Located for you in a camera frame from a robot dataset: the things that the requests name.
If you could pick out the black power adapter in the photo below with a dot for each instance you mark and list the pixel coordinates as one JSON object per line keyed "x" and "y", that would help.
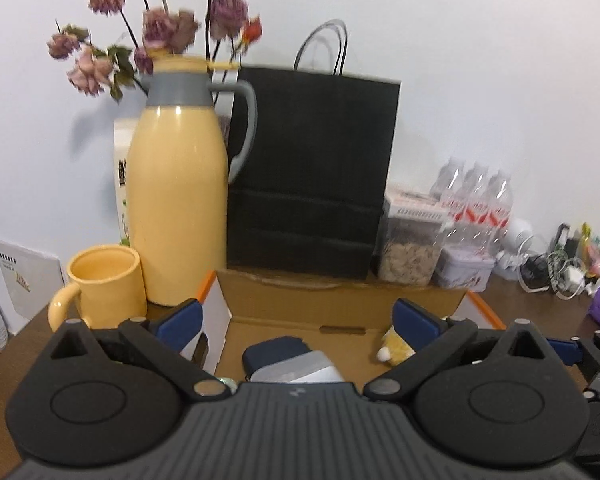
{"x": 532, "y": 270}

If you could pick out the dried pink rose bouquet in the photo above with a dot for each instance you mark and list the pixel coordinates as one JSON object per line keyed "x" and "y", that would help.
{"x": 170, "y": 25}

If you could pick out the colourful snack packet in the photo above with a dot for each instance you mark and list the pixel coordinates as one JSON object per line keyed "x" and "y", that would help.
{"x": 595, "y": 252}

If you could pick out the flat white box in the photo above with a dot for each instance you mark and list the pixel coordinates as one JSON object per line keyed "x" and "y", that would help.
{"x": 412, "y": 204}

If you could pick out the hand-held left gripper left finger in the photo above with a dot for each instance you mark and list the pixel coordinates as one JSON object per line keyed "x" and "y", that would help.
{"x": 182, "y": 320}

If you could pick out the white charger plug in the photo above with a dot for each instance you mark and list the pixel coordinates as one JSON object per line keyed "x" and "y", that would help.
{"x": 575, "y": 276}

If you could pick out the small white desk fan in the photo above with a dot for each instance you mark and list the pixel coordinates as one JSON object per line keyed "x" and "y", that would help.
{"x": 515, "y": 235}

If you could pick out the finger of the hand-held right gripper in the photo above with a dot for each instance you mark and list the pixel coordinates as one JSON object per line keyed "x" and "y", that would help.
{"x": 565, "y": 351}

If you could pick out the yellow and white plush toy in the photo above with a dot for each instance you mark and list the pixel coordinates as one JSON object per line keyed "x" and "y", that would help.
{"x": 392, "y": 347}

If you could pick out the white printed tin box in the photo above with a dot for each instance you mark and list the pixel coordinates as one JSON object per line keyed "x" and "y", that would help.
{"x": 462, "y": 270}

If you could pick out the white milk carton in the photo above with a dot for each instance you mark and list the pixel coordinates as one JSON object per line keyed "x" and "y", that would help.
{"x": 122, "y": 185}

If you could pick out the yellow mug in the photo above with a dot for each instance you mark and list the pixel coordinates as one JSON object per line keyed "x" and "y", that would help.
{"x": 107, "y": 285}

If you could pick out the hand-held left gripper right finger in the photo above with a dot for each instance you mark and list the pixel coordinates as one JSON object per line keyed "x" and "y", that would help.
{"x": 415, "y": 322}

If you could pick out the yellow thermos jug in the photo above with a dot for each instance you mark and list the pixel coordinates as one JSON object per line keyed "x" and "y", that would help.
{"x": 180, "y": 200}

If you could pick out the navy zip case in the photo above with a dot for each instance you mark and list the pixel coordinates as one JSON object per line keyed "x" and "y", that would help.
{"x": 270, "y": 352}

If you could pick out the clear seed container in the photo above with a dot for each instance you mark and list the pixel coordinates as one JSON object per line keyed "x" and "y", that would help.
{"x": 410, "y": 260}

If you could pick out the three water bottles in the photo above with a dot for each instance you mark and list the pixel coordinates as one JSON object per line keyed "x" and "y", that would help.
{"x": 472, "y": 200}

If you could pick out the small black device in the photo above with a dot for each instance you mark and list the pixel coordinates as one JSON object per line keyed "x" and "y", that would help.
{"x": 561, "y": 235}

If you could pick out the red cardboard box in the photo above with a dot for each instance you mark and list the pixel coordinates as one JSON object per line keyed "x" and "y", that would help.
{"x": 280, "y": 305}

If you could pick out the black paper bag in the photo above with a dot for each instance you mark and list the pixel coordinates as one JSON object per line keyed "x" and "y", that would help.
{"x": 310, "y": 175}

